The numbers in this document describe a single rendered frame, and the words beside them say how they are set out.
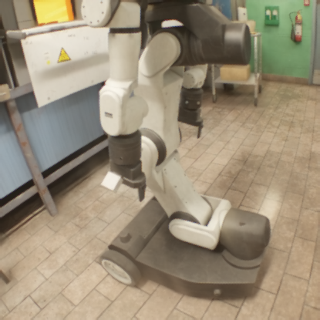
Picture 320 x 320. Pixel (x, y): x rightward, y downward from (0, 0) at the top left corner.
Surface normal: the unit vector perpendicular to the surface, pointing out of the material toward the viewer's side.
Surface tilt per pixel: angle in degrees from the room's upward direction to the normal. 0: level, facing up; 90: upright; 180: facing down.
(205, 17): 90
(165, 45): 90
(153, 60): 90
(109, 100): 90
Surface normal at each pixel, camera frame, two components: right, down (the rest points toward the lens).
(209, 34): -0.50, 0.49
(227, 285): -0.18, 0.51
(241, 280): -0.12, -0.86
